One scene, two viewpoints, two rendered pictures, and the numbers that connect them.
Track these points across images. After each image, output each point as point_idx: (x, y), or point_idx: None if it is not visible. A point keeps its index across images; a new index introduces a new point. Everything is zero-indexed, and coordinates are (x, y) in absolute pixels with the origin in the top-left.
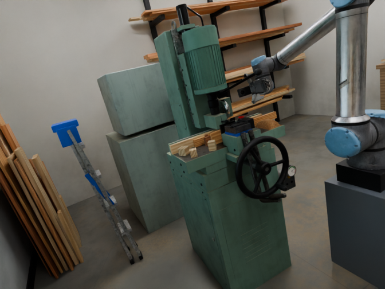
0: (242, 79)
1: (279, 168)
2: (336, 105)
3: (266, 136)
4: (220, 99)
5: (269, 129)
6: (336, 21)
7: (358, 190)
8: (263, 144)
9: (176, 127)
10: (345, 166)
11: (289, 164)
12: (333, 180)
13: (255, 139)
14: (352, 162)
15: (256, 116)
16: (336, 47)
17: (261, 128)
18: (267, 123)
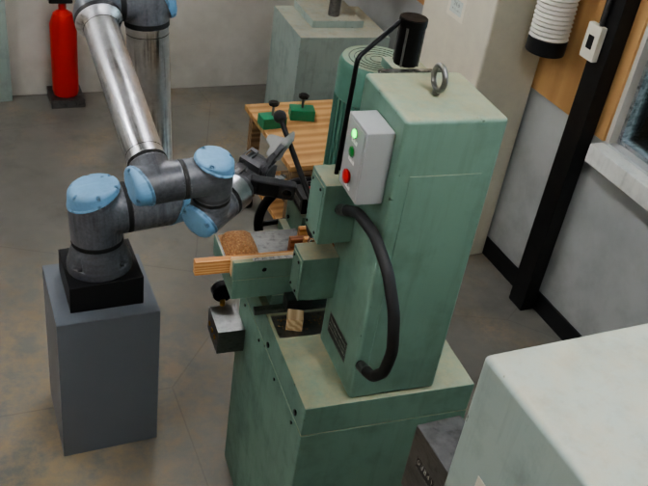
0: (294, 148)
1: (219, 331)
2: (170, 156)
3: (292, 178)
4: (321, 246)
5: (250, 232)
6: (165, 39)
7: (144, 275)
8: (281, 222)
9: (445, 337)
10: (139, 266)
11: (222, 283)
12: (147, 306)
13: (310, 176)
14: (131, 256)
15: (247, 256)
16: (166, 76)
17: (256, 245)
18: (246, 231)
